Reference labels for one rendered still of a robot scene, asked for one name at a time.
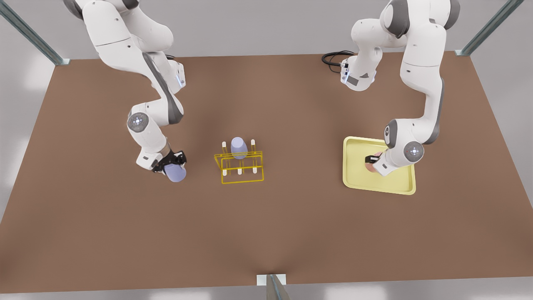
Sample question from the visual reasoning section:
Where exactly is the pink cup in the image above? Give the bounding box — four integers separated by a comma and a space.
365, 152, 384, 173

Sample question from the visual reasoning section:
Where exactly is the lavender cup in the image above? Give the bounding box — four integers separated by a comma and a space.
164, 163, 187, 183
230, 137, 249, 160

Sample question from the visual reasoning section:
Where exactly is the pale yellow tray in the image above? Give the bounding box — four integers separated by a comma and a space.
343, 136, 416, 195

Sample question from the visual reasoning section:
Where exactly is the yellow wire cup rack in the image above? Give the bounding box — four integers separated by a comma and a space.
214, 140, 265, 185

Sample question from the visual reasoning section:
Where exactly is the black cable loop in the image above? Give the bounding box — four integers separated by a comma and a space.
321, 50, 356, 74

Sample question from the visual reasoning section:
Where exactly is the silver frame post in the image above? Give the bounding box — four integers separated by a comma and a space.
455, 0, 524, 57
0, 0, 70, 66
257, 274, 291, 300

